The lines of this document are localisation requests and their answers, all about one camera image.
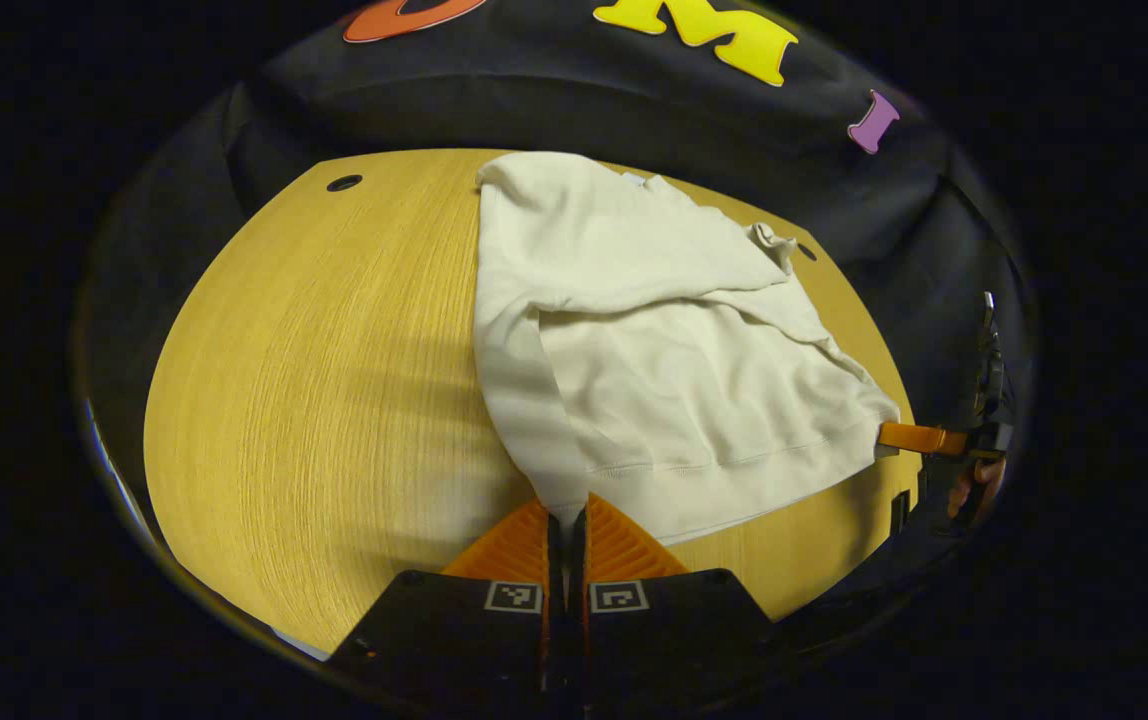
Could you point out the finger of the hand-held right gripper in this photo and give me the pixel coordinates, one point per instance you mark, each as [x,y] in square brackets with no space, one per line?
[919,438]

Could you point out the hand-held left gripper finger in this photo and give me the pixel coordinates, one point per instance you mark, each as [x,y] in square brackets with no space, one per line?
[579,580]
[556,580]

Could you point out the cream sweatshirt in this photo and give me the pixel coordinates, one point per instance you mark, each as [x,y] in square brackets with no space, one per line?
[674,380]

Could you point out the black backdrop cloth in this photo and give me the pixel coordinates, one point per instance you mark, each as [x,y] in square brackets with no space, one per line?
[554,90]

